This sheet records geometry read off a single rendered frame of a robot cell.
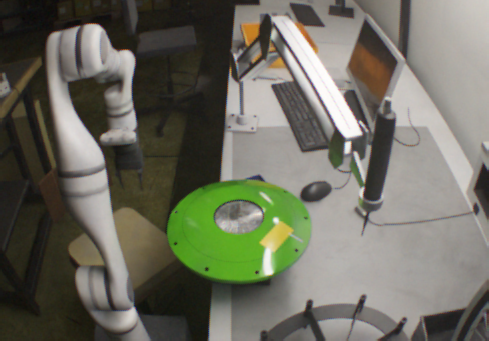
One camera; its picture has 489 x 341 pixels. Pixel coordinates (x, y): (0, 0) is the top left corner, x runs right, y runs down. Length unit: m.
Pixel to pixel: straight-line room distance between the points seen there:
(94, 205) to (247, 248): 0.34
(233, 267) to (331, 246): 0.34
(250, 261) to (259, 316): 0.17
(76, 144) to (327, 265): 0.68
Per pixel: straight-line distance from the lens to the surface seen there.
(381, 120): 0.65
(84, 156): 0.67
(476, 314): 0.54
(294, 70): 0.95
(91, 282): 0.75
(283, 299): 1.01
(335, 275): 1.06
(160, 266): 1.48
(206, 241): 0.90
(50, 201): 1.56
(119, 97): 1.00
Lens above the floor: 1.75
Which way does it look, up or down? 37 degrees down
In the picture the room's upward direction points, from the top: 3 degrees counter-clockwise
